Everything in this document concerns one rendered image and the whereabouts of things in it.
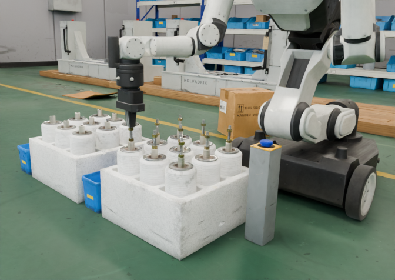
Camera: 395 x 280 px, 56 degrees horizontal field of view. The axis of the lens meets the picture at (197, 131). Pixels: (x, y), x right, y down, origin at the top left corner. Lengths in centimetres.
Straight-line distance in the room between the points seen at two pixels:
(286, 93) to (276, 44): 195
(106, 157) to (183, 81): 246
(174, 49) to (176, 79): 270
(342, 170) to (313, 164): 11
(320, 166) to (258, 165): 37
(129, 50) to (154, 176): 39
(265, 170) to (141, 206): 40
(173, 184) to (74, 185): 52
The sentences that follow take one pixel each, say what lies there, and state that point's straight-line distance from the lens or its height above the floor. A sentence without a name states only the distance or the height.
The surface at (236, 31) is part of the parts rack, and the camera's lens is 666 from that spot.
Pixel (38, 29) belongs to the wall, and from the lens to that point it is 793.
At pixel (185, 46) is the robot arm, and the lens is 127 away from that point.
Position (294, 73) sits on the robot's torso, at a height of 51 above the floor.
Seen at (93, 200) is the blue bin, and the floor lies 4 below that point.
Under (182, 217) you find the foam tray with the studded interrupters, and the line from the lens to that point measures 108.
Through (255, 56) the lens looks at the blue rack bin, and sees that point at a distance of 648.
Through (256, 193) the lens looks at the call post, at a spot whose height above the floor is 17.
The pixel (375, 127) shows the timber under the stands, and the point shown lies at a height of 5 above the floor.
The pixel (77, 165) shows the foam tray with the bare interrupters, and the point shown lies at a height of 15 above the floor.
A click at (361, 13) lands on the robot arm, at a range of 101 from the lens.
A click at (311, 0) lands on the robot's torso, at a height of 75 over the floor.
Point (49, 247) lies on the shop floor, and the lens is 126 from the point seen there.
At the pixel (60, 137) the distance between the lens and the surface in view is 160.
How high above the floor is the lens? 63
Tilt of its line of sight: 14 degrees down
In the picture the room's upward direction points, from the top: 2 degrees clockwise
